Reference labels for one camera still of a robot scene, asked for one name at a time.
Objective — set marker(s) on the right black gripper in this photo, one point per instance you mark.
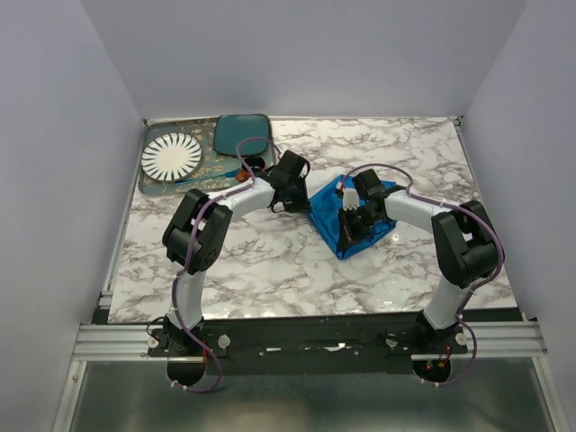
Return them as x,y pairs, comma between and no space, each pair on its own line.
348,234

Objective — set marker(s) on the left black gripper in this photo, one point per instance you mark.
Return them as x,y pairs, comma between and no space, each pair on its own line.
302,205

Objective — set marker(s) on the blue cloth napkin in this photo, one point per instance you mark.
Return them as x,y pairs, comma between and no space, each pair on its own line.
325,205

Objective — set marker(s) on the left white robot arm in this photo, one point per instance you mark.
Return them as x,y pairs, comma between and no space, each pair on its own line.
195,236

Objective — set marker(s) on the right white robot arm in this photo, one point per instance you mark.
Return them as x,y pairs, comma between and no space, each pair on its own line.
468,250

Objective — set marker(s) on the orange brown mug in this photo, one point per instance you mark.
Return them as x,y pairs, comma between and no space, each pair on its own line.
254,164

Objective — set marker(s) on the blue plastic fork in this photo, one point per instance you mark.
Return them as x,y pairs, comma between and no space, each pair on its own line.
229,174

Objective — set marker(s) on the teal square plate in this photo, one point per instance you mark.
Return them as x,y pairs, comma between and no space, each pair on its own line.
230,130

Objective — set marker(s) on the white striped round plate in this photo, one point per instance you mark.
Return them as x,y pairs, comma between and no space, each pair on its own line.
171,157

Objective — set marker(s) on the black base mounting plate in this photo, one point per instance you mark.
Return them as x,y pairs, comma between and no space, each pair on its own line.
393,343

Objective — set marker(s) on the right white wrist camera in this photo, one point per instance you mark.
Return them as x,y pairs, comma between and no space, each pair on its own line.
349,197

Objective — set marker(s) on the aluminium frame rail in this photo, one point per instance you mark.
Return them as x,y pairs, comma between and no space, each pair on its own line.
111,343

